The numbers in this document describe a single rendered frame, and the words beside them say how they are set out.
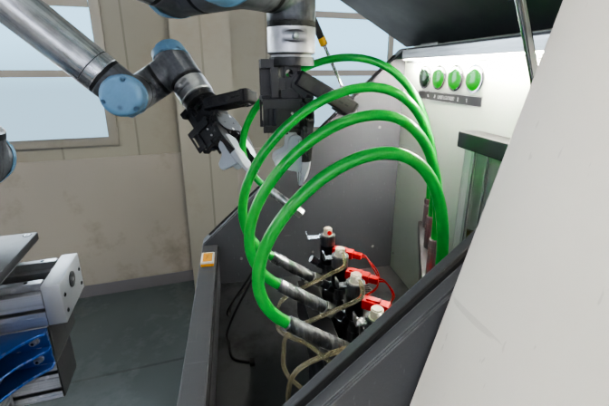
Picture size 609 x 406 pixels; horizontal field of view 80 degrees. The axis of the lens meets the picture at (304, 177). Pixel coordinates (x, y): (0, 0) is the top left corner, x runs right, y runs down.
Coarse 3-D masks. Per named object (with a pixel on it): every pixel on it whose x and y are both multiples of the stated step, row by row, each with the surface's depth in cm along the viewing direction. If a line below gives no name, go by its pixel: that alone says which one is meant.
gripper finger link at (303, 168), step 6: (294, 138) 59; (300, 138) 59; (288, 144) 59; (294, 144) 59; (288, 150) 59; (276, 156) 59; (282, 156) 59; (276, 162) 60; (294, 162) 60; (300, 162) 60; (306, 162) 60; (294, 168) 60; (300, 168) 60; (306, 168) 60; (300, 174) 61; (306, 174) 62; (300, 180) 62
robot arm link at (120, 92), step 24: (0, 0) 58; (24, 0) 60; (24, 24) 60; (48, 24) 61; (48, 48) 62; (72, 48) 63; (96, 48) 65; (72, 72) 64; (96, 72) 64; (120, 72) 66; (120, 96) 64; (144, 96) 67
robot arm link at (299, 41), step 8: (272, 32) 54; (280, 32) 53; (288, 32) 53; (296, 32) 53; (304, 32) 54; (312, 32) 55; (272, 40) 54; (280, 40) 53; (288, 40) 53; (296, 40) 54; (304, 40) 54; (312, 40) 55; (272, 48) 55; (280, 48) 54; (288, 48) 54; (296, 48) 54; (304, 48) 54; (312, 48) 55; (272, 56) 56; (280, 56) 55; (296, 56) 55; (304, 56) 55
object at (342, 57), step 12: (324, 60) 66; (336, 60) 65; (348, 60) 65; (360, 60) 65; (372, 60) 64; (396, 72) 64; (408, 84) 64; (252, 108) 71; (420, 108) 65; (252, 120) 72; (240, 144) 74
